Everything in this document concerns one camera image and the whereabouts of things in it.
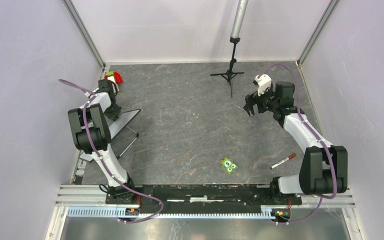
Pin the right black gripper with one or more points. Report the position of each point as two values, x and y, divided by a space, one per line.
252 99

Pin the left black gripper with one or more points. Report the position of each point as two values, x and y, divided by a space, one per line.
115 114

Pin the white whiteboard black frame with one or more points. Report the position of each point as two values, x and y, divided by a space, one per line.
122 122

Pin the white marker red cap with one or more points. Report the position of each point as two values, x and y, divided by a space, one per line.
283 161

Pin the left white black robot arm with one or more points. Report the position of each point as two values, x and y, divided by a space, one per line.
120 186

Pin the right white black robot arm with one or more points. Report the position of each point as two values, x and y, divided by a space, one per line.
324 168

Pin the red multicolour toy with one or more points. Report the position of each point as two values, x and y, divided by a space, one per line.
114 77

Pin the black tripod stand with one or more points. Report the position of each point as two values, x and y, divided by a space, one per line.
230 74

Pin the green toy block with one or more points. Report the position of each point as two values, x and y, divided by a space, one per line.
228 165

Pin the grey cylinder on stand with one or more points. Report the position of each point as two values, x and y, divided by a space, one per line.
239 18

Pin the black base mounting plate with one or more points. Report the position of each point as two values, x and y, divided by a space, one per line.
203 199

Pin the aluminium frame rail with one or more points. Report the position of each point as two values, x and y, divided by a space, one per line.
81 213

